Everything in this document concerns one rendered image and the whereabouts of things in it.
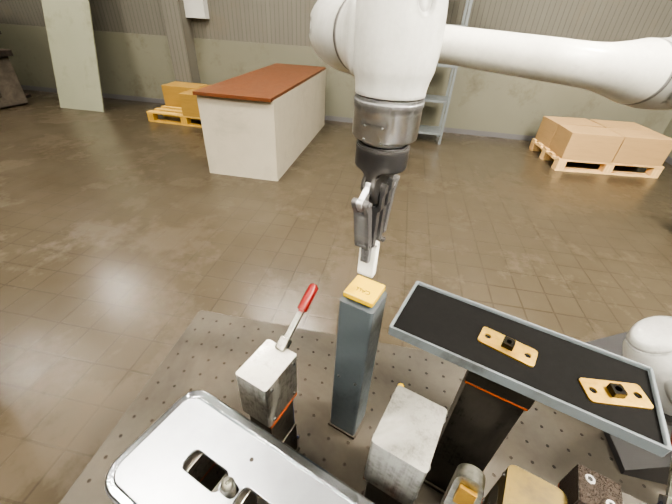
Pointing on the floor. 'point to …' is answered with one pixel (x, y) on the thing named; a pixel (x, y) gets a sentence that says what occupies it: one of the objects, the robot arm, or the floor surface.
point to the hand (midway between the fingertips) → (368, 257)
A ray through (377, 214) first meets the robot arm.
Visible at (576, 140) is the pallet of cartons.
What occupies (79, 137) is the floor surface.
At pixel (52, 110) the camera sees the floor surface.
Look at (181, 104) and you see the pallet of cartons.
